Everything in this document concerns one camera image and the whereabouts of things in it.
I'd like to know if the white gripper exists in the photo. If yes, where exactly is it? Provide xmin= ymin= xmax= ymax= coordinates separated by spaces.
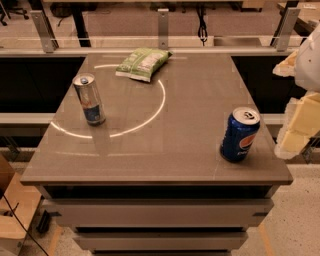
xmin=273 ymin=24 xmax=320 ymax=159

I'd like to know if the blue pepsi can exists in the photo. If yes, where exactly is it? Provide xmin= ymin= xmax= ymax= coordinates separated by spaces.
xmin=220 ymin=107 xmax=260 ymax=162

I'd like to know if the green jalapeno chip bag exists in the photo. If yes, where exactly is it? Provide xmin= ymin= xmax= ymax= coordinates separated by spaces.
xmin=116 ymin=48 xmax=172 ymax=82

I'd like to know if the silver red bull can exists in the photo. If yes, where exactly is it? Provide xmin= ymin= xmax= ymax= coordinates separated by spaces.
xmin=72 ymin=73 xmax=105 ymax=126

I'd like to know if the black table leg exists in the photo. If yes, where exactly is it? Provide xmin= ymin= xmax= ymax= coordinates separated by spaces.
xmin=71 ymin=3 xmax=91 ymax=47

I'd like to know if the upper white drawer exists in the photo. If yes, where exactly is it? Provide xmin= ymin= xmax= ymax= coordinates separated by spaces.
xmin=43 ymin=199 xmax=273 ymax=228

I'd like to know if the white drawer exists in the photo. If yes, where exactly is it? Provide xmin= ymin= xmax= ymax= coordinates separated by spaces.
xmin=74 ymin=232 xmax=247 ymax=252
xmin=43 ymin=199 xmax=273 ymax=228

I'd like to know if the lower white drawer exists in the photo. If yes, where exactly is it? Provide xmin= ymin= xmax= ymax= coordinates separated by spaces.
xmin=74 ymin=232 xmax=247 ymax=252

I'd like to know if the cardboard box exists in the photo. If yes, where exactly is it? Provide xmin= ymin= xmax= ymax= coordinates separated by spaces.
xmin=0 ymin=155 xmax=41 ymax=256

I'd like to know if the black office chair base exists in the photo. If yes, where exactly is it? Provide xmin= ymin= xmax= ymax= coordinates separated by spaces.
xmin=0 ymin=0 xmax=29 ymax=26

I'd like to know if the right metal railing bracket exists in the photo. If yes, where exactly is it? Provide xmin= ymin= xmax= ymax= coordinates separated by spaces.
xmin=275 ymin=7 xmax=300 ymax=52

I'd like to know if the metal railing bracket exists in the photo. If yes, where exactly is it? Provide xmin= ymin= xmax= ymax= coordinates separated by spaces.
xmin=275 ymin=7 xmax=300 ymax=52
xmin=158 ymin=8 xmax=169 ymax=50
xmin=30 ymin=10 xmax=58 ymax=53

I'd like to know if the hanging black cable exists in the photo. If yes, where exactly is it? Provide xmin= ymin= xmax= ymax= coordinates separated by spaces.
xmin=196 ymin=4 xmax=209 ymax=47

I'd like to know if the middle metal railing bracket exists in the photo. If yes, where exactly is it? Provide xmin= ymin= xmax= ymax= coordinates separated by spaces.
xmin=158 ymin=8 xmax=169 ymax=50

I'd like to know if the left metal railing bracket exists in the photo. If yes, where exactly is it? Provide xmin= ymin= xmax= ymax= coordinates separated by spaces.
xmin=30 ymin=10 xmax=58 ymax=53

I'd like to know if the black cable on floor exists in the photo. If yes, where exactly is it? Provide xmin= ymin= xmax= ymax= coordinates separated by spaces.
xmin=0 ymin=189 xmax=50 ymax=256

